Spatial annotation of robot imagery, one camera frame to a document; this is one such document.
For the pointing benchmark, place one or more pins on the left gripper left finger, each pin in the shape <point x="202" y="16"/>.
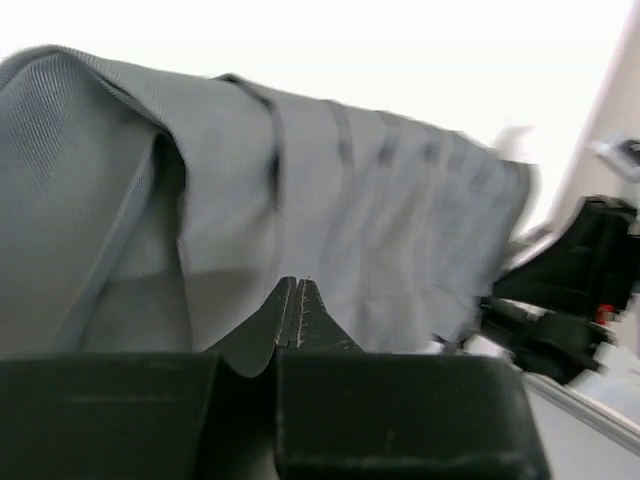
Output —
<point x="130" y="415"/>

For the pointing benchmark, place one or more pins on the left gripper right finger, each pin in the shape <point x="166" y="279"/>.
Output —
<point x="342" y="413"/>

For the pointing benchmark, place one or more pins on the grey pleated skirt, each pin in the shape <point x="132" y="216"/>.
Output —
<point x="144" y="210"/>

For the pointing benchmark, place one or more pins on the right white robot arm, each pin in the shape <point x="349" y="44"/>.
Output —
<point x="551" y="309"/>

